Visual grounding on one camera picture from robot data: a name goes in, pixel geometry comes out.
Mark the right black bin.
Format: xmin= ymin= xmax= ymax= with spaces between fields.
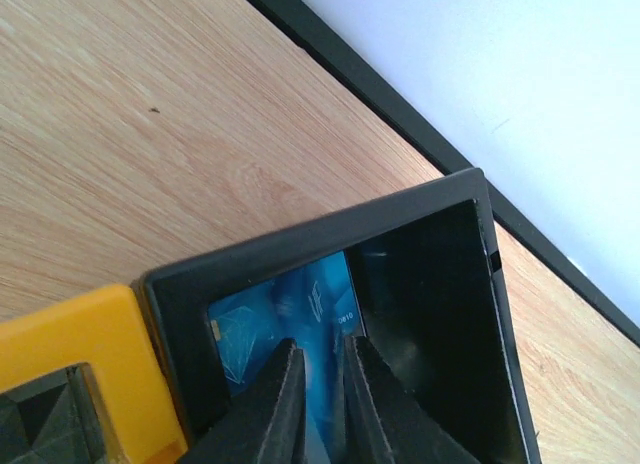
xmin=136 ymin=168 xmax=541 ymax=463

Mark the blue card in bin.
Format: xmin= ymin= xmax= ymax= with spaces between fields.
xmin=208 ymin=251 xmax=363 ymax=463

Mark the yellow bin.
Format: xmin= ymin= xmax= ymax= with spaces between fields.
xmin=1 ymin=284 xmax=187 ymax=463

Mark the black cage frame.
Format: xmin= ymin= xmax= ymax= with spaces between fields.
xmin=246 ymin=0 xmax=639 ymax=344

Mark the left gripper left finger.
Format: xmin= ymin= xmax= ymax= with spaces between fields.
xmin=179 ymin=338 xmax=306 ymax=463

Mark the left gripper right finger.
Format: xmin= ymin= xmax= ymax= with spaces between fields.
xmin=343 ymin=336 xmax=477 ymax=463

